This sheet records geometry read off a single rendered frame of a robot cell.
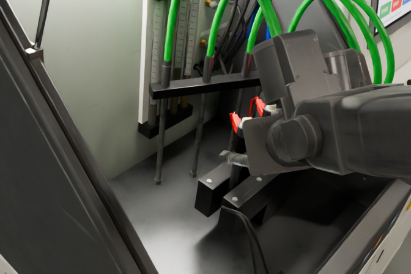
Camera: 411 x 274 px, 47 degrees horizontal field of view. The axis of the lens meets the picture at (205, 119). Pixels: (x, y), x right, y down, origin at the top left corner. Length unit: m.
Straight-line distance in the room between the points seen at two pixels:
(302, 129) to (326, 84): 0.08
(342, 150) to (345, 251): 0.57
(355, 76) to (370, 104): 0.34
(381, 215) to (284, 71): 0.62
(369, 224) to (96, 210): 0.57
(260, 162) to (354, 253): 0.42
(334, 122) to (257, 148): 0.20
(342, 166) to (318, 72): 0.11
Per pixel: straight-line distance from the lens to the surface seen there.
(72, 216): 0.65
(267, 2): 0.59
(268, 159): 0.54
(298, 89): 0.43
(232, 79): 0.99
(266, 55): 0.45
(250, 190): 0.92
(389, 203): 1.05
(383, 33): 0.92
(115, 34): 0.91
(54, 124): 0.60
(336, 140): 0.36
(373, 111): 0.33
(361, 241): 0.95
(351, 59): 0.67
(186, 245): 1.00
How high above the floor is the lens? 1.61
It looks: 36 degrees down
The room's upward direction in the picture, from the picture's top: 8 degrees clockwise
